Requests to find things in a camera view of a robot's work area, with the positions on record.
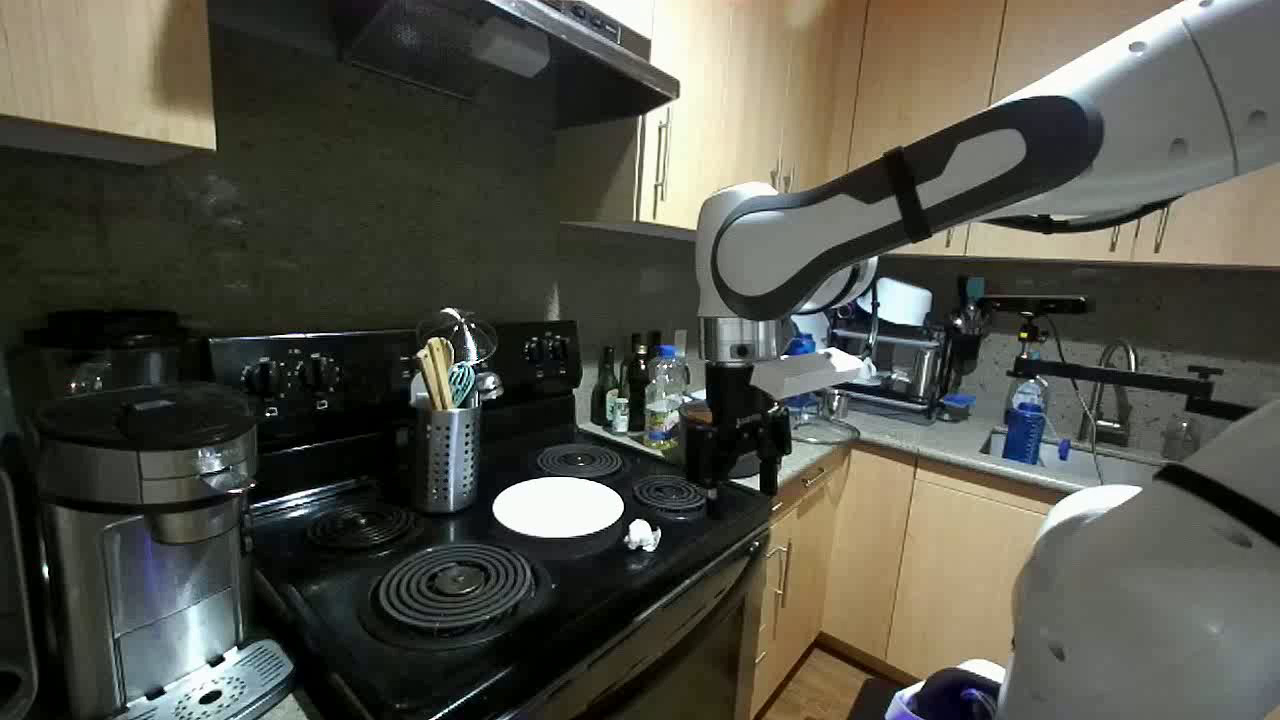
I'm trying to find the dark range hood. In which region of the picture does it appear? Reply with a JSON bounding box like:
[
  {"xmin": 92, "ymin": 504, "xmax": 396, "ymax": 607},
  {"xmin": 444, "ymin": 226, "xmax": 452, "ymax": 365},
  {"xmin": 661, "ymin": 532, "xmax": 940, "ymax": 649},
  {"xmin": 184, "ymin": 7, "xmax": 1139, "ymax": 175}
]
[{"xmin": 210, "ymin": 0, "xmax": 685, "ymax": 134}]

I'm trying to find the blue bottle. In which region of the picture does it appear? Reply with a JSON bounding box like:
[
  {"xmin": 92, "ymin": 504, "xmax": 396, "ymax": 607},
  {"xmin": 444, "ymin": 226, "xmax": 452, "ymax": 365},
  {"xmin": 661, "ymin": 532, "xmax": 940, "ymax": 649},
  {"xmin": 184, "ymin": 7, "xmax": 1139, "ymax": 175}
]
[{"xmin": 1000, "ymin": 376, "xmax": 1051, "ymax": 467}]

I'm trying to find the clear water bottle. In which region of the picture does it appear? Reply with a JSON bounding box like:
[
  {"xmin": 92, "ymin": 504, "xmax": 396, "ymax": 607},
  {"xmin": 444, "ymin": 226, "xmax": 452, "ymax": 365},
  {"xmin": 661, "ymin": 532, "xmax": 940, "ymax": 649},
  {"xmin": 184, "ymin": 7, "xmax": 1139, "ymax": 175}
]
[{"xmin": 645, "ymin": 341, "xmax": 691, "ymax": 452}]

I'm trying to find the metal sink faucet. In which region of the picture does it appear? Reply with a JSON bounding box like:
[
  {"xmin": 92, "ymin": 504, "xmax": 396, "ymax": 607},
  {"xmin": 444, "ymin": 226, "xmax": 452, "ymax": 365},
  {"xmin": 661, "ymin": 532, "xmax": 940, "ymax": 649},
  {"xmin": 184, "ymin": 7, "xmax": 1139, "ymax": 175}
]
[{"xmin": 1075, "ymin": 341, "xmax": 1145, "ymax": 452}]

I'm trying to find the dish drying rack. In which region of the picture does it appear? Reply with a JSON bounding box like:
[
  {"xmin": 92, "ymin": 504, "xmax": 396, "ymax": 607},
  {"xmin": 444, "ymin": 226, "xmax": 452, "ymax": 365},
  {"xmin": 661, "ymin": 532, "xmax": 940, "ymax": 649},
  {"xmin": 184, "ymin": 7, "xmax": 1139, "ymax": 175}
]
[{"xmin": 830, "ymin": 315, "xmax": 955, "ymax": 422}]

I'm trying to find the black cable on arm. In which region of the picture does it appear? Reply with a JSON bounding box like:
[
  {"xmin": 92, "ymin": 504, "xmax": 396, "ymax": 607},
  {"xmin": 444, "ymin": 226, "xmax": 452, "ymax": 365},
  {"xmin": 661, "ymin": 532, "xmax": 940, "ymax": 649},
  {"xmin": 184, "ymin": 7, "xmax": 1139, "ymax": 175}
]
[{"xmin": 985, "ymin": 196, "xmax": 1175, "ymax": 242}]

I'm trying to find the white round plate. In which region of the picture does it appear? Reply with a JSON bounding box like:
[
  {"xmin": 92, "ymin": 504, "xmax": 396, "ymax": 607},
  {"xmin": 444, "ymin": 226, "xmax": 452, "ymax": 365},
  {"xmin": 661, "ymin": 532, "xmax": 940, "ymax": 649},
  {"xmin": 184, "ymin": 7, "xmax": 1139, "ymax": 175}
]
[{"xmin": 487, "ymin": 472, "xmax": 627, "ymax": 545}]

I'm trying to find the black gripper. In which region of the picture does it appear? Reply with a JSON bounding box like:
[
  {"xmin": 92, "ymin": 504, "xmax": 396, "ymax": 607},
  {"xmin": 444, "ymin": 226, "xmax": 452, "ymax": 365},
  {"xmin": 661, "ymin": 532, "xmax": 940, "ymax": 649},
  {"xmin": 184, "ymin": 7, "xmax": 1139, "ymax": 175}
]
[{"xmin": 681, "ymin": 356, "xmax": 798, "ymax": 502}]

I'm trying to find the wooden cabinet row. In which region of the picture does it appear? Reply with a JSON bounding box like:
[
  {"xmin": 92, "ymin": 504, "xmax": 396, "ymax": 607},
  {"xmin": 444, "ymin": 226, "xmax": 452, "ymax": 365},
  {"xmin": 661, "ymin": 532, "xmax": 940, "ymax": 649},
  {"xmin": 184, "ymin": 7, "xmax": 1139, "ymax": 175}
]
[
  {"xmin": 745, "ymin": 444, "xmax": 1073, "ymax": 715},
  {"xmin": 550, "ymin": 0, "xmax": 1280, "ymax": 272}
]

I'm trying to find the white bowl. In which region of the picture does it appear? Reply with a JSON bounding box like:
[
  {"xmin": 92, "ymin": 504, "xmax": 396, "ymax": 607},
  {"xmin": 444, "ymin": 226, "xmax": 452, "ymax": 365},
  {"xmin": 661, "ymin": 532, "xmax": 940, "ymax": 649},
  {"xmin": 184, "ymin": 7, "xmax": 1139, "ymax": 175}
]
[{"xmin": 872, "ymin": 275, "xmax": 934, "ymax": 334}]

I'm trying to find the steel utensil holder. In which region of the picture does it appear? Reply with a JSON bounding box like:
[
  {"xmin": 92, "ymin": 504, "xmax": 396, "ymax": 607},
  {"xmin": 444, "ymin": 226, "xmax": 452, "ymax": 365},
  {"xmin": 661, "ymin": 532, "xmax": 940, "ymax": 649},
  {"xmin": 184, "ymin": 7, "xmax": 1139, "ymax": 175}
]
[{"xmin": 405, "ymin": 398, "xmax": 483, "ymax": 517}]

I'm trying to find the steel coffee maker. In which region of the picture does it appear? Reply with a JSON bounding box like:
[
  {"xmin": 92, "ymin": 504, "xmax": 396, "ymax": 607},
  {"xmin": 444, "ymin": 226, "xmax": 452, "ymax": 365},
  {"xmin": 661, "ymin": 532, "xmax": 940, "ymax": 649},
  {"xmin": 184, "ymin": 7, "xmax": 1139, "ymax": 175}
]
[{"xmin": 32, "ymin": 380, "xmax": 295, "ymax": 720}]

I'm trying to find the white paper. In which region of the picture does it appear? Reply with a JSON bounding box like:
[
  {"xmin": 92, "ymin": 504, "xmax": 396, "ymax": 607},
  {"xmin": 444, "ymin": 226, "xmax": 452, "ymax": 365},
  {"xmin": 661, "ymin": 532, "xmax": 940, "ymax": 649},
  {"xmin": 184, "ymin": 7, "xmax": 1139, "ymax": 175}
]
[{"xmin": 621, "ymin": 517, "xmax": 668, "ymax": 558}]

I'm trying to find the black camera on mount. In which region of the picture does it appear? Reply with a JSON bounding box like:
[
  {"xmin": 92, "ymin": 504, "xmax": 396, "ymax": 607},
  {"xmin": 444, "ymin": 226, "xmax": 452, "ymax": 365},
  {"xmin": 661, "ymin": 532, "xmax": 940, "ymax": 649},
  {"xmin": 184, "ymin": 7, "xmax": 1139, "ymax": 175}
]
[{"xmin": 967, "ymin": 289, "xmax": 1097, "ymax": 354}]

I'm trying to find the small glass by sink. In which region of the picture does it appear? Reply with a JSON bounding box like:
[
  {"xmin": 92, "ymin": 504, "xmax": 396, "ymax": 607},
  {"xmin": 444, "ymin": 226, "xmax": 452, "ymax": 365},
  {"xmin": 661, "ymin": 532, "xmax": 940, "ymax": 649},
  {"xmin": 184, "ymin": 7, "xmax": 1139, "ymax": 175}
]
[{"xmin": 1156, "ymin": 413, "xmax": 1205, "ymax": 464}]

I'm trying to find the wooden upper cabinet row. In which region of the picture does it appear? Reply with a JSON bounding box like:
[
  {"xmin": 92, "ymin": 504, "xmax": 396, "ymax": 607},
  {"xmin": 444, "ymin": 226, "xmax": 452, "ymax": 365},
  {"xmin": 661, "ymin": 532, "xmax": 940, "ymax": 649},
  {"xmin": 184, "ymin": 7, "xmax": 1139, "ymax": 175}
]
[{"xmin": 550, "ymin": 0, "xmax": 1280, "ymax": 272}]

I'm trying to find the wooden spatula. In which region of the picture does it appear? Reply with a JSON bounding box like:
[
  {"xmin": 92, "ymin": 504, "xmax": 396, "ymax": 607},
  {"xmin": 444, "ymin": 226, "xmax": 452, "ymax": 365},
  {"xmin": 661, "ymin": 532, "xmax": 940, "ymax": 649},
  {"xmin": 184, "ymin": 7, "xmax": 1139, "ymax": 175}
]
[{"xmin": 412, "ymin": 334, "xmax": 461, "ymax": 417}]

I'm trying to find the dark glass bottle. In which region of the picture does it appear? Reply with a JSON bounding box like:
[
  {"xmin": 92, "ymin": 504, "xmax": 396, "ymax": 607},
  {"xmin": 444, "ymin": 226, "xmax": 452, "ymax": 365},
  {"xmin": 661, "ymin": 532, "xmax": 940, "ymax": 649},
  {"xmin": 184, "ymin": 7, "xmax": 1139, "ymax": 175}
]
[
  {"xmin": 590, "ymin": 347, "xmax": 627, "ymax": 434},
  {"xmin": 621, "ymin": 334, "xmax": 654, "ymax": 437}
]

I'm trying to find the light grey wrist camera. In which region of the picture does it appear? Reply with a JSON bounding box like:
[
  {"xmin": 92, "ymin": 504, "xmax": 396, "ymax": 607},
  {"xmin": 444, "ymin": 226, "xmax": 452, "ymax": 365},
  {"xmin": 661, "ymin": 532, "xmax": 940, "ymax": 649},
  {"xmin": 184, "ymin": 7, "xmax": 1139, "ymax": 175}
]
[{"xmin": 748, "ymin": 345, "xmax": 841, "ymax": 404}]

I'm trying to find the wooden lower cabinet row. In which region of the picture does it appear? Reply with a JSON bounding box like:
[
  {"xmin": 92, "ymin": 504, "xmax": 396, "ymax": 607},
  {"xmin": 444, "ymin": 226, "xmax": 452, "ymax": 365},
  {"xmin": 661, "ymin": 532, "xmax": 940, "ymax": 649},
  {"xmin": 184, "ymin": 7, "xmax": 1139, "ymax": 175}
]
[{"xmin": 745, "ymin": 444, "xmax": 1073, "ymax": 715}]

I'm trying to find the black electric stove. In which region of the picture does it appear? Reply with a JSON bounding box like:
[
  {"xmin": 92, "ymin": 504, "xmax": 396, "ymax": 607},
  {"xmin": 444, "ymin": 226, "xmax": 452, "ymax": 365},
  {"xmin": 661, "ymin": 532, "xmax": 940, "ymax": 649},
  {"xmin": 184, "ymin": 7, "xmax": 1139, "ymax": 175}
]
[{"xmin": 204, "ymin": 315, "xmax": 778, "ymax": 720}]

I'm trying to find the black coil stove burner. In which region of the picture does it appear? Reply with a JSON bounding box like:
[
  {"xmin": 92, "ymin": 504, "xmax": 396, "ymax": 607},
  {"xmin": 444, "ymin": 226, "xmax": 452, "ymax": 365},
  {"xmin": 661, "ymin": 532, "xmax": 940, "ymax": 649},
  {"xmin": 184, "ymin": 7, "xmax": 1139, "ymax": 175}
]
[
  {"xmin": 633, "ymin": 478, "xmax": 710, "ymax": 526},
  {"xmin": 302, "ymin": 495, "xmax": 422, "ymax": 558},
  {"xmin": 363, "ymin": 536, "xmax": 544, "ymax": 635},
  {"xmin": 531, "ymin": 441, "xmax": 627, "ymax": 483}
]

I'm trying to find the oven door handle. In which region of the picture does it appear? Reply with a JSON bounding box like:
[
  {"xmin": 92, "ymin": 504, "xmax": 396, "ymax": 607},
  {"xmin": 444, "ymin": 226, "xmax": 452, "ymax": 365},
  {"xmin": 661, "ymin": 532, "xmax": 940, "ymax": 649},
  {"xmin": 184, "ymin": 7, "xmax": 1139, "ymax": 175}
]
[{"xmin": 531, "ymin": 532, "xmax": 772, "ymax": 720}]

